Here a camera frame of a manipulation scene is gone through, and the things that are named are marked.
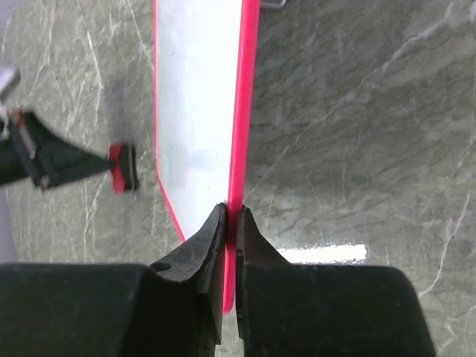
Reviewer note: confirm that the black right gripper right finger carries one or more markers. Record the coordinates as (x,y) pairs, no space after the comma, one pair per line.
(286,309)

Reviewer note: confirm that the red black whiteboard eraser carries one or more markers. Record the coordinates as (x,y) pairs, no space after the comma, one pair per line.
(124,172)

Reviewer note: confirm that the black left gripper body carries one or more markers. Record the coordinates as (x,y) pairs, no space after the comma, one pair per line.
(12,169)

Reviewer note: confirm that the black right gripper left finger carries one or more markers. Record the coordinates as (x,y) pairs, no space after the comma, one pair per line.
(172,307)

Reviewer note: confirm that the red framed whiteboard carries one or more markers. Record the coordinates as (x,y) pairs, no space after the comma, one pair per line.
(205,55)

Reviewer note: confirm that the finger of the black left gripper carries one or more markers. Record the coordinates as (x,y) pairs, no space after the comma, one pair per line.
(52,161)

